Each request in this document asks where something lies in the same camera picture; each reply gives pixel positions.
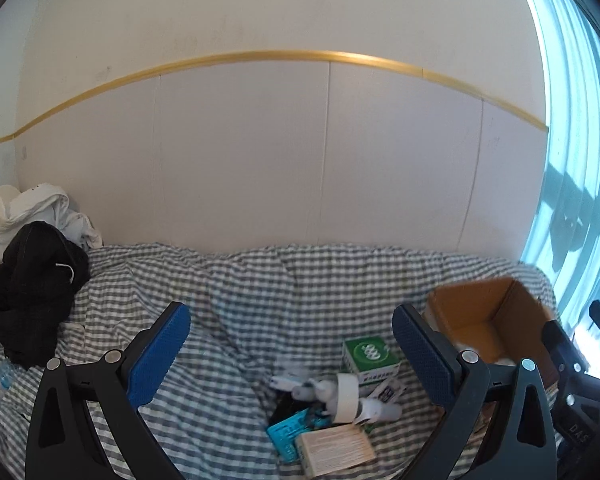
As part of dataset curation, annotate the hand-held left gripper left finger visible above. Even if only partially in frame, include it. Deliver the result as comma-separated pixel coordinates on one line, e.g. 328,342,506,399
25,301,192,480

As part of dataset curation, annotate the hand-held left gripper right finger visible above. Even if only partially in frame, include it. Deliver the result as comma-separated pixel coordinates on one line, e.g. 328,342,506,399
391,302,561,480

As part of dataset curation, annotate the green white box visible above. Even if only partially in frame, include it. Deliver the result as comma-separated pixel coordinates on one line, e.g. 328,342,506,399
342,335,402,386

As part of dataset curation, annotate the brown cardboard box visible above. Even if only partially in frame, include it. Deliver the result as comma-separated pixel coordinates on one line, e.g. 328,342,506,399
424,276,563,441

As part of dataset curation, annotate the beige printed box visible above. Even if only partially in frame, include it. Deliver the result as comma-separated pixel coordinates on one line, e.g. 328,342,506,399
295,425,377,476

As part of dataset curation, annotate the white tape roll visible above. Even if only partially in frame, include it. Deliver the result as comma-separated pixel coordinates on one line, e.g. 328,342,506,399
332,372,361,423

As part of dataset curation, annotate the white tube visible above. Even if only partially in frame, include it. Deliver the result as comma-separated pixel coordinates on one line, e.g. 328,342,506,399
270,367,338,403

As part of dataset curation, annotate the grey white checked blanket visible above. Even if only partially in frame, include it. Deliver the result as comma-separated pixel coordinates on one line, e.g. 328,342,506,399
0,242,561,480

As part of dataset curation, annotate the teal packet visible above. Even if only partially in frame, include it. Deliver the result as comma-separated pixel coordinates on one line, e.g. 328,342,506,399
266,407,331,462

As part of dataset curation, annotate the black clothing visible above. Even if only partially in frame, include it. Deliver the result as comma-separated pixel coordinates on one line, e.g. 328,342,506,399
0,221,91,371

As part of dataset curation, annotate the light blue curtain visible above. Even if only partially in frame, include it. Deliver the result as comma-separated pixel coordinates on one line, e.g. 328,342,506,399
510,0,600,376

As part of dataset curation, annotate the white clothing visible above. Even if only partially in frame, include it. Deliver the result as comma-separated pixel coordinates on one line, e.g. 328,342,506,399
0,184,104,273

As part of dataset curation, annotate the gold wall trim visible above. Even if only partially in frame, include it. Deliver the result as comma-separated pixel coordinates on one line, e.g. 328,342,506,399
0,50,551,150

